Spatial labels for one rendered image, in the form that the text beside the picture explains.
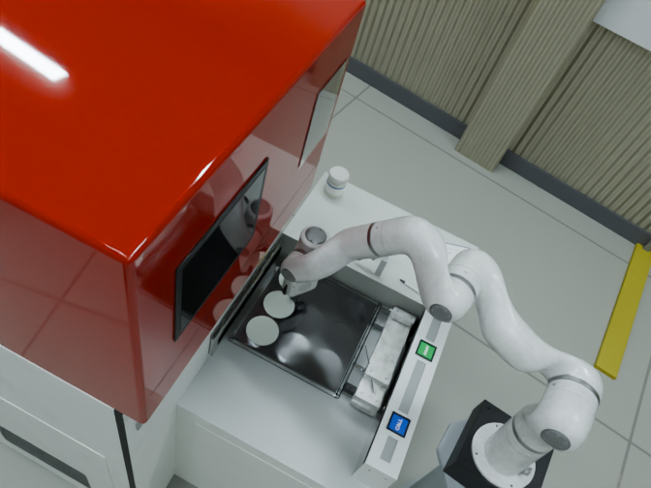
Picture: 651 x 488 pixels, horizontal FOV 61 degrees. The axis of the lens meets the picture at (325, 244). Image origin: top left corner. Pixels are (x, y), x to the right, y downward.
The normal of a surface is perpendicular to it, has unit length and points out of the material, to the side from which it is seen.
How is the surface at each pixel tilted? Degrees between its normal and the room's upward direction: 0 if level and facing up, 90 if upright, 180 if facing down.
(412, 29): 90
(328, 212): 0
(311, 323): 0
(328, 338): 0
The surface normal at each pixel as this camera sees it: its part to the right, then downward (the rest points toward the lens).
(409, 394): 0.22, -0.59
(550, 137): -0.54, 0.59
